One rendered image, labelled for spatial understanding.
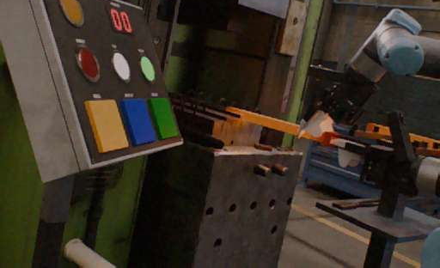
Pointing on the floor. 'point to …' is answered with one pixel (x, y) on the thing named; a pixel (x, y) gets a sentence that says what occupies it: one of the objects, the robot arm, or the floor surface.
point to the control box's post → (51, 222)
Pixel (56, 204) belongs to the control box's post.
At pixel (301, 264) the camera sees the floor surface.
